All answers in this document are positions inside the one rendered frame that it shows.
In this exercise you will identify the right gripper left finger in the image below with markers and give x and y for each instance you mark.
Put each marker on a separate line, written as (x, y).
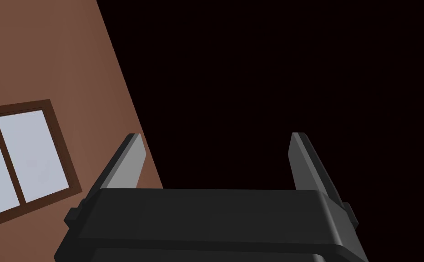
(126, 167)

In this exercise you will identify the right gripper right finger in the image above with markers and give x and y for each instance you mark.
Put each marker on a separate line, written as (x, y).
(308, 167)

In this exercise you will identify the brown framed window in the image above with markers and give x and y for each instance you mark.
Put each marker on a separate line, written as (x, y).
(33, 156)

